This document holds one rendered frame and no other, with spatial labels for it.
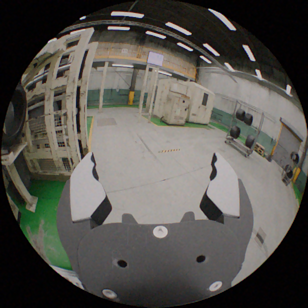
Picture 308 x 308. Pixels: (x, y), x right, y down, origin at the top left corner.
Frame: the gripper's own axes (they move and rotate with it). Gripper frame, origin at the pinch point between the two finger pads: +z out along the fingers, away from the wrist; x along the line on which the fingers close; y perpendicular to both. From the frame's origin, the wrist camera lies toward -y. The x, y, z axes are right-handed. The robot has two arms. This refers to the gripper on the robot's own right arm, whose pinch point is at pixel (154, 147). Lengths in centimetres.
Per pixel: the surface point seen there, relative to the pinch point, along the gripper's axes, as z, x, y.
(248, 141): 246, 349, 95
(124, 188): 83, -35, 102
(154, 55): 391, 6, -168
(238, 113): 319, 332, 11
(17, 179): 4, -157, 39
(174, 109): 416, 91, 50
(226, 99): 894, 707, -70
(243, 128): 662, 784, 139
